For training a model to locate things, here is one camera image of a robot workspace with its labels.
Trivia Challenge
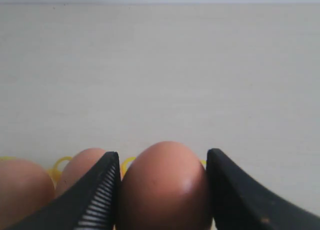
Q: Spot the brown egg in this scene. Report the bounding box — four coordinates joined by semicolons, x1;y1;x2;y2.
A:
0;158;55;229
55;148;106;197
115;141;213;229

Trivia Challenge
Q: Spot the yellow plastic egg tray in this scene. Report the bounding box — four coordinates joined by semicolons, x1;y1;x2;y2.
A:
0;155;208;188

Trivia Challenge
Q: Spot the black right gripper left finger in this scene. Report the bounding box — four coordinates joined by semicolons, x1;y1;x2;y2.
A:
9;151;121;230

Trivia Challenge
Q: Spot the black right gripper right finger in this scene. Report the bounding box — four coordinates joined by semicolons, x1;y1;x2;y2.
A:
206;148;320;230

